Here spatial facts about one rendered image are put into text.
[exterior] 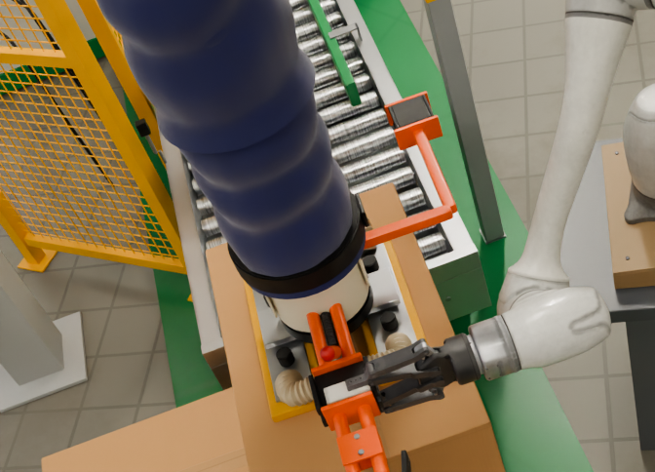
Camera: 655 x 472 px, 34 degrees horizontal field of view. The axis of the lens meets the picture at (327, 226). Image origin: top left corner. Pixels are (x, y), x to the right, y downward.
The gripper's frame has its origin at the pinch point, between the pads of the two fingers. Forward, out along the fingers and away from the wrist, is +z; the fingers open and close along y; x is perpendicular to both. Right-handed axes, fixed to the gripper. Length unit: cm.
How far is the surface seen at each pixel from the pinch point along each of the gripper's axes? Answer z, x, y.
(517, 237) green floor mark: -53, 125, 118
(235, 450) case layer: 34, 44, 63
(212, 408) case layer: 38, 57, 63
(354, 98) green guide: -19, 144, 59
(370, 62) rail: -27, 156, 59
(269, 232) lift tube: 2.8, 16.9, -22.8
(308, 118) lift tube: -8.7, 20.0, -38.4
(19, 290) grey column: 98, 144, 86
